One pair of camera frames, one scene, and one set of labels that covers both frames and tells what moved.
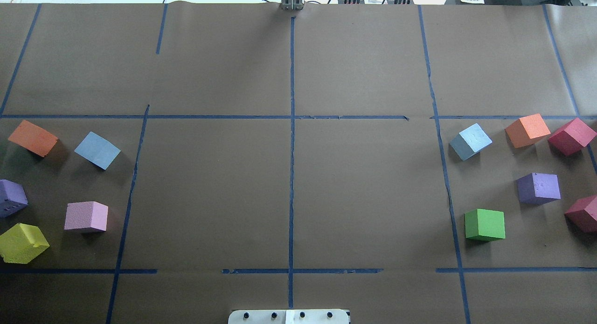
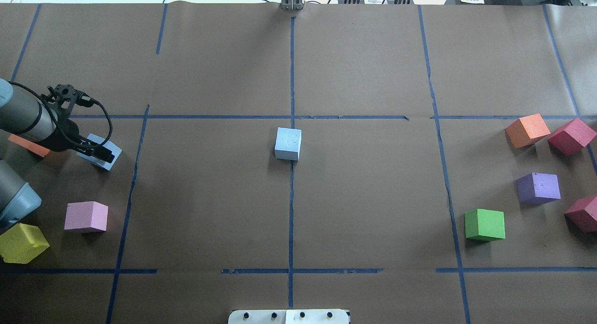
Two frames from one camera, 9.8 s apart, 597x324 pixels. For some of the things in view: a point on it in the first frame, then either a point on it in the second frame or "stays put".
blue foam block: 97,150 stays put
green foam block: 485,225 stays put
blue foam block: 470,141 → 288,144
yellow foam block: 21,243 stays put
